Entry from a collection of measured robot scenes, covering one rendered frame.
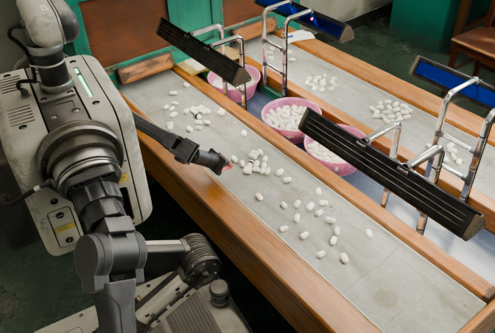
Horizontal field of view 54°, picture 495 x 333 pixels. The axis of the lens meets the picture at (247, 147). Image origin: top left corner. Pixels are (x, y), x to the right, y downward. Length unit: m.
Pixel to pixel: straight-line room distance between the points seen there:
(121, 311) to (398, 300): 0.90
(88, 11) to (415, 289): 1.74
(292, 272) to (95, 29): 1.44
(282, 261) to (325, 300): 0.18
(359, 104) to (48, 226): 1.58
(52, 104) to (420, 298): 1.13
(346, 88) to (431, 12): 2.18
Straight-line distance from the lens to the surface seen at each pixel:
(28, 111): 1.07
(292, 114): 2.22
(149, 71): 2.50
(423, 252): 1.66
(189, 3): 2.57
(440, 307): 1.57
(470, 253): 1.82
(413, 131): 2.19
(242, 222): 1.67
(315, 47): 2.75
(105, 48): 2.44
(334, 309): 1.47
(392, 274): 1.60
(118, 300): 0.89
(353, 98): 2.36
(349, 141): 1.47
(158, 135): 1.71
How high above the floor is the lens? 1.97
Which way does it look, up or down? 38 degrees down
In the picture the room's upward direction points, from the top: 3 degrees counter-clockwise
